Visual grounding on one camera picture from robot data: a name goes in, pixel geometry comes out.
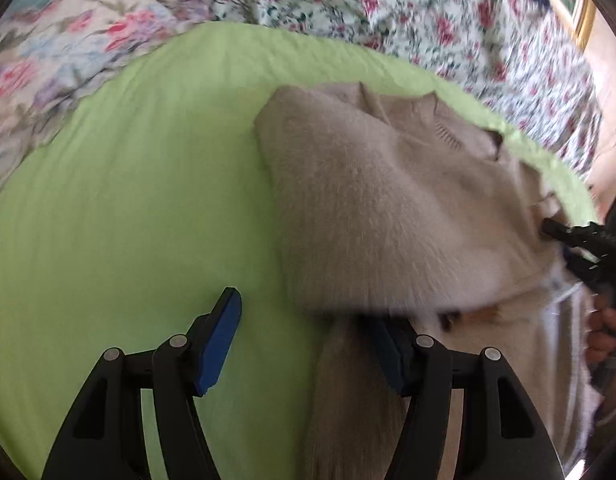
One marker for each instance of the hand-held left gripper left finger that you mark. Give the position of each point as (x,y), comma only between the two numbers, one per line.
(219,342)

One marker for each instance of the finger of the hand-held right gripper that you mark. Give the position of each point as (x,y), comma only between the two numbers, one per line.
(571,234)

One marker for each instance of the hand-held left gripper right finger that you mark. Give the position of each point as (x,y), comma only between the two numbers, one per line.
(390,355)

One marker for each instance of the beige fuzzy sweater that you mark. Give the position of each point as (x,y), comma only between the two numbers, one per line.
(387,200)

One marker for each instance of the person's right hand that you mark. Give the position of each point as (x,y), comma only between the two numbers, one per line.
(603,332)

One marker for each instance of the light green bed sheet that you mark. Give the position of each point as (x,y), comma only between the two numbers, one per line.
(153,185)

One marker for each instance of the white floral bedspread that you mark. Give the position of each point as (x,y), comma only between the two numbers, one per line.
(437,25)

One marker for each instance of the pastel floral quilt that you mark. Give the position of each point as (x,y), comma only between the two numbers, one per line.
(63,55)

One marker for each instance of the gold picture frame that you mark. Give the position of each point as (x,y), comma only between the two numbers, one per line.
(577,7)

